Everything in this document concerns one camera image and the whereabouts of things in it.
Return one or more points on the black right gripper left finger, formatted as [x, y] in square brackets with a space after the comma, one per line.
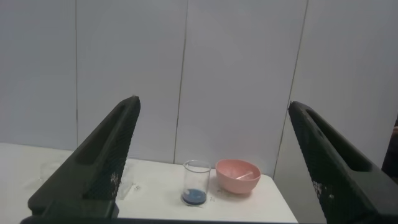
[93, 168]

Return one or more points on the clear glass beaker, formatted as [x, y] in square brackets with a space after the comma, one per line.
[196, 186]

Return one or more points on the pink bowl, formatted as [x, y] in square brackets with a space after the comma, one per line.
[237, 182]

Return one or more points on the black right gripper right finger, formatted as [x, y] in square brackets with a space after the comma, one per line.
[345, 174]

